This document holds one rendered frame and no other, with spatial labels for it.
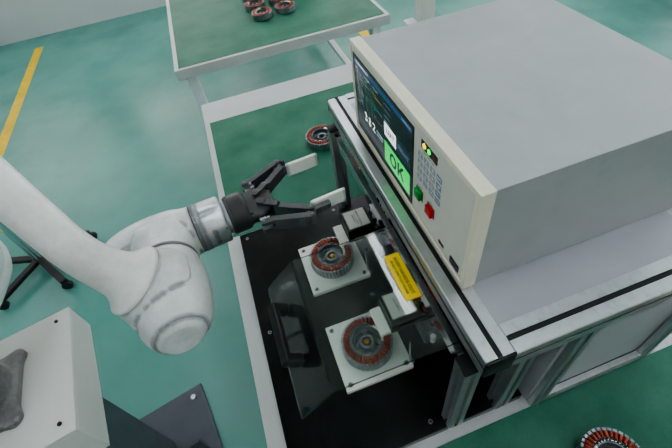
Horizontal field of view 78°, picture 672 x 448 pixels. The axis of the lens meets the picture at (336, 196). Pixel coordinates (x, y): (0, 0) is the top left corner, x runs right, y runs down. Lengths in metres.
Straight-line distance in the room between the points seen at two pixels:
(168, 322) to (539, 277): 0.53
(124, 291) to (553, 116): 0.62
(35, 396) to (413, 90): 0.94
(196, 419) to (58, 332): 0.84
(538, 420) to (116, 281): 0.80
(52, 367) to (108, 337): 1.11
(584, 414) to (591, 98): 0.62
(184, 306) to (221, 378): 1.31
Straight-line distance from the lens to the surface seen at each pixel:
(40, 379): 1.13
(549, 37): 0.81
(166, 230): 0.74
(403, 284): 0.71
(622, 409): 1.06
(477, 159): 0.54
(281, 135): 1.54
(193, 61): 2.20
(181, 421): 1.89
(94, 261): 0.62
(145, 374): 2.05
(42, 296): 2.59
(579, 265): 0.73
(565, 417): 1.01
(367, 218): 0.98
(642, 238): 0.80
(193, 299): 0.62
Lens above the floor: 1.68
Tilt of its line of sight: 47 degrees down
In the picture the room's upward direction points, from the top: 9 degrees counter-clockwise
